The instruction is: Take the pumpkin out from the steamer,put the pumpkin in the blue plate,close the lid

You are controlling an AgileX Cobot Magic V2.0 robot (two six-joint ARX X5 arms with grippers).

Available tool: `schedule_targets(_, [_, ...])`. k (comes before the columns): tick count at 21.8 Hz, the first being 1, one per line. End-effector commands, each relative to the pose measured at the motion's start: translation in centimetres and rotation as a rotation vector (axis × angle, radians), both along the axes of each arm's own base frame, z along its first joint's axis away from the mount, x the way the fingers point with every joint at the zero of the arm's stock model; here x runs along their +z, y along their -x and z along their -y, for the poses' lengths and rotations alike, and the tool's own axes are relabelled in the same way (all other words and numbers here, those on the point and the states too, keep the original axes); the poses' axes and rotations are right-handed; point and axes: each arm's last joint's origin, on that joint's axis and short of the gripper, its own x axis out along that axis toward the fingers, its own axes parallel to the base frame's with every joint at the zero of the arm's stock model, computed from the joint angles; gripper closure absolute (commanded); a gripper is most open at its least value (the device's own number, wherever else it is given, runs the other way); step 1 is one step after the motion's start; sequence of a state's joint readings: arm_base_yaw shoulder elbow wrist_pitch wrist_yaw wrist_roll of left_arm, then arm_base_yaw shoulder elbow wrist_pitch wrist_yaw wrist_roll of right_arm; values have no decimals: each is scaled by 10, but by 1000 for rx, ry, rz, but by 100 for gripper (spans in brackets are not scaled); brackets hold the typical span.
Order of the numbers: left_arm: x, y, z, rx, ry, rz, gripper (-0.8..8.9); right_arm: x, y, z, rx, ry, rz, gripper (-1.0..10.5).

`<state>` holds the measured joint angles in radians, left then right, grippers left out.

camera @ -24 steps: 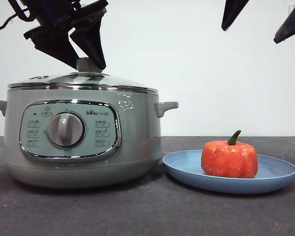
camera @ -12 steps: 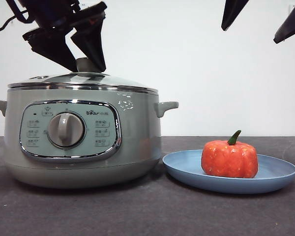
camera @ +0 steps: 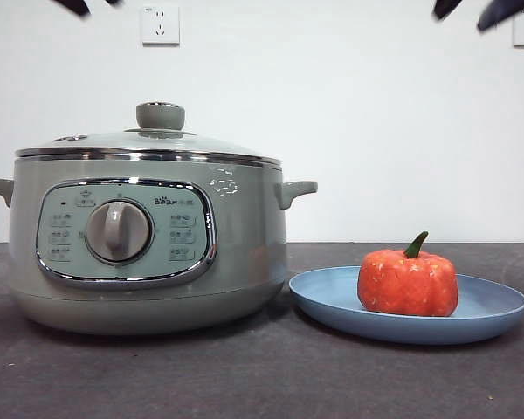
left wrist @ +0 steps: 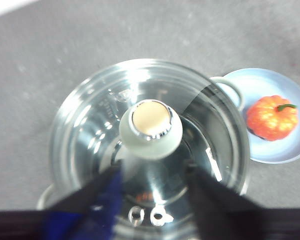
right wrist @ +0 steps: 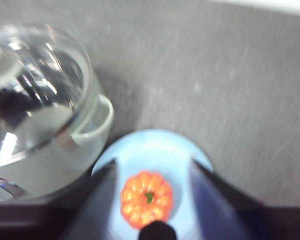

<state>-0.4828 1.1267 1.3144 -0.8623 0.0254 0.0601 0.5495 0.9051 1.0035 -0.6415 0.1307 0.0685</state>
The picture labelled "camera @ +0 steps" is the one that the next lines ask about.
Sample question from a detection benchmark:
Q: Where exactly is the glass lid with green knob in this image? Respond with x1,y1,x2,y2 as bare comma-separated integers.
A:
15,101,283,168

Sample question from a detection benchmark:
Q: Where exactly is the orange pumpkin with green stem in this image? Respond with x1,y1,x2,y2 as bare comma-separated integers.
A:
356,230,459,318

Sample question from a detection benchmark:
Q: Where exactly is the pale green electric steamer pot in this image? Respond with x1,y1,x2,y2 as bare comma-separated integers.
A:
0,152,319,336

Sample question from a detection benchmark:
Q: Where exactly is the blue round plate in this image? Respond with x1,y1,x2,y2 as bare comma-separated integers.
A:
287,265,524,347

